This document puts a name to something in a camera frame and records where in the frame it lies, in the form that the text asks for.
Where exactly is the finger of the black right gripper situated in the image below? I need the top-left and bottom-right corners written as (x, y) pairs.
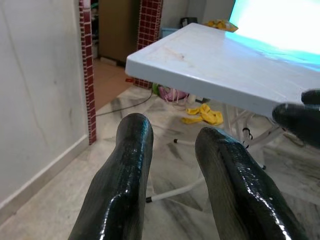
top-left (301, 88), bottom-right (320, 106)
top-left (271, 103), bottom-right (320, 148)

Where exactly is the black box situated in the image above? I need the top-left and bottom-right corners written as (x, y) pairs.
top-left (180, 16), bottom-right (198, 28)

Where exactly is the grey floor cable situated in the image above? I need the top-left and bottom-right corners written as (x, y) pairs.
top-left (96, 88), bottom-right (154, 117)

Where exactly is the pink plastic bag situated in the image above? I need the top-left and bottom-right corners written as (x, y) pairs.
top-left (158, 84), bottom-right (191, 103)

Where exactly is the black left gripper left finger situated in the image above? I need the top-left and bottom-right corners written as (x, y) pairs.
top-left (67, 112), bottom-right (154, 240)

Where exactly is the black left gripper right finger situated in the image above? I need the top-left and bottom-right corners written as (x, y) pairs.
top-left (194, 126), bottom-right (310, 240)

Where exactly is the brown wooden cabinet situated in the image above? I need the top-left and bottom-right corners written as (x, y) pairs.
top-left (97, 0), bottom-right (141, 62)

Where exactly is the light blue plastic box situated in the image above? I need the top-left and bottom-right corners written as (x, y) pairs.
top-left (161, 26), bottom-right (181, 39)

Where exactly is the yellow snack bag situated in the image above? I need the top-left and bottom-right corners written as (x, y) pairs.
top-left (203, 19), bottom-right (240, 33)

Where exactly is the yellow cloth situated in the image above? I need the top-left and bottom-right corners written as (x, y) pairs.
top-left (181, 103), bottom-right (224, 126)

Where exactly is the white plastic folding table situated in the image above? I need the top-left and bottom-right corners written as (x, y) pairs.
top-left (124, 22), bottom-right (320, 203)

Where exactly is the red tiled pillar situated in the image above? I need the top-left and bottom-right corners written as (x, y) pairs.
top-left (78, 0), bottom-right (98, 146)
top-left (132, 0), bottom-right (163, 90)

